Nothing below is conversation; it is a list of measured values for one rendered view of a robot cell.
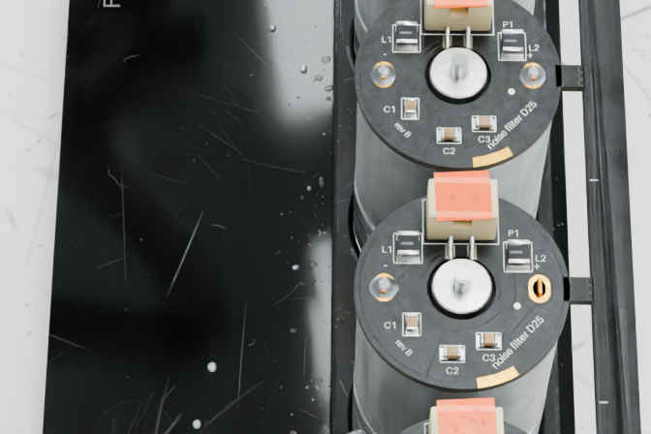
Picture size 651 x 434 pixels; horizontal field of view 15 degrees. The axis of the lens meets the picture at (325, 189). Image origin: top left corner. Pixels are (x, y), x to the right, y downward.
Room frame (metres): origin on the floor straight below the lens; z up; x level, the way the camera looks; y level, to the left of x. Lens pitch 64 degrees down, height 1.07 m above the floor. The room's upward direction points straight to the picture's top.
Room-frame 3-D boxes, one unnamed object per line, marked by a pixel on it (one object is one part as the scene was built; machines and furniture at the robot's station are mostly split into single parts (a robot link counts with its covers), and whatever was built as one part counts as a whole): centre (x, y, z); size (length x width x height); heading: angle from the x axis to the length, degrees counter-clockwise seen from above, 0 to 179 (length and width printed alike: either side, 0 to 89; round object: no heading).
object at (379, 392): (0.11, -0.02, 0.79); 0.02 x 0.02 x 0.05
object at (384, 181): (0.14, -0.02, 0.79); 0.02 x 0.02 x 0.05
